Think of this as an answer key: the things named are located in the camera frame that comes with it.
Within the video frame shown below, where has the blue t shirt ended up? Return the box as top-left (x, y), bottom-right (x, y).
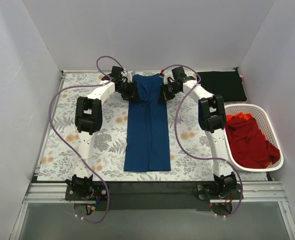
top-left (124, 74), bottom-right (171, 173)

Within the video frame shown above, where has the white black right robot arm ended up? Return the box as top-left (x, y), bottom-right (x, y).
top-left (159, 64), bottom-right (237, 199)

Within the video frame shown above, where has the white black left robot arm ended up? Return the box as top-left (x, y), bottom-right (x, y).
top-left (66, 66), bottom-right (140, 200)

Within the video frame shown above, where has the folded black t shirt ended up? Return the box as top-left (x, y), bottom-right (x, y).
top-left (198, 71), bottom-right (247, 102)

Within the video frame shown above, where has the orange t shirt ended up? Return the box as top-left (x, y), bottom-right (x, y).
top-left (224, 111), bottom-right (275, 167)

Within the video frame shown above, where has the white perforated laundry basket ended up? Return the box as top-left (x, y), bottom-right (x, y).
top-left (224, 103), bottom-right (284, 172)

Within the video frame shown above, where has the red t shirt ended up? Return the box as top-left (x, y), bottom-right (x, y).
top-left (224, 116), bottom-right (281, 169)

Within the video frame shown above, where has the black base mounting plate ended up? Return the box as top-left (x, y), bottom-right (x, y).
top-left (64, 181), bottom-right (241, 211)

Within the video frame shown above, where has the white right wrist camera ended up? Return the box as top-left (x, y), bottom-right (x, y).
top-left (158, 70), bottom-right (172, 85)

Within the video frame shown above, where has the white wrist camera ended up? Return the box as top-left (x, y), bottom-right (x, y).
top-left (122, 69), bottom-right (135, 83)
top-left (158, 70), bottom-right (172, 85)

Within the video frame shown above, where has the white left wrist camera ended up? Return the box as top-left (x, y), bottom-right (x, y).
top-left (122, 69), bottom-right (135, 83)

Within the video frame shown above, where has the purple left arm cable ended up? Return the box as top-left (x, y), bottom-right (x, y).
top-left (48, 56), bottom-right (125, 223)

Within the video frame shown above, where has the aluminium frame rail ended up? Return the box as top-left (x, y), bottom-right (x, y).
top-left (23, 181), bottom-right (288, 204)

